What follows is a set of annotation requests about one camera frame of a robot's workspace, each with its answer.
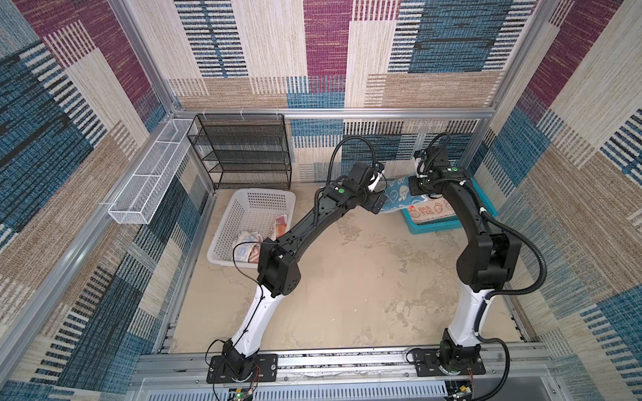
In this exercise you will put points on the orange bunny pattern towel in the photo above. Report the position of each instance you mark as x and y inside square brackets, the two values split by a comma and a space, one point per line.
[430, 210]

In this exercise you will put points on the blue bunny pattern towel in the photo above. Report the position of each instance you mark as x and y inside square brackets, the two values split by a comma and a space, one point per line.
[399, 196]

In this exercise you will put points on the white plastic laundry basket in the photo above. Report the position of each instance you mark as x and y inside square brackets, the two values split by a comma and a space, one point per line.
[249, 210]

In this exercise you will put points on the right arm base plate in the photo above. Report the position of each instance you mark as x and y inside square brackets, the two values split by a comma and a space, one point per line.
[446, 361]

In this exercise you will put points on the black wire shelf rack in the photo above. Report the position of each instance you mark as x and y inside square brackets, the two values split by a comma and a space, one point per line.
[243, 151]

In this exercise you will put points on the aluminium mounting rail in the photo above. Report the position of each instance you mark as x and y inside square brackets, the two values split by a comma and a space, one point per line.
[316, 374]

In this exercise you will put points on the white wire mesh tray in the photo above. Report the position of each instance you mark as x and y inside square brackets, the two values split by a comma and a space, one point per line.
[138, 201]

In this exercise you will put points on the teal plastic basket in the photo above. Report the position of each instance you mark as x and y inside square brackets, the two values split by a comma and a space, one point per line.
[445, 223]

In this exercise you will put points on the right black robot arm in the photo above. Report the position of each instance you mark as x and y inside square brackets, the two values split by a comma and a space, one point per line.
[487, 262]

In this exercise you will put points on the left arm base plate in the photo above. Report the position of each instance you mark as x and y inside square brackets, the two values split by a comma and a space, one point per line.
[235, 369]

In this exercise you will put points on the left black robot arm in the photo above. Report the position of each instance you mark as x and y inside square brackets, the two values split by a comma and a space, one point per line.
[278, 271]

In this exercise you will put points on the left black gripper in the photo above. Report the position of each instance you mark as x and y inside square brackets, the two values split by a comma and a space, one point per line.
[373, 197]

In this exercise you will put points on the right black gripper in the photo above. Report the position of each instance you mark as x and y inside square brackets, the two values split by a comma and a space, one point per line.
[413, 187]

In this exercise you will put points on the red pattern towel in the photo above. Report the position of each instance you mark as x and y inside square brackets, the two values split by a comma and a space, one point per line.
[279, 228]

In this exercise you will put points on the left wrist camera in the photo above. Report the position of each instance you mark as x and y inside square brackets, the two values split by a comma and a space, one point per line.
[364, 177]

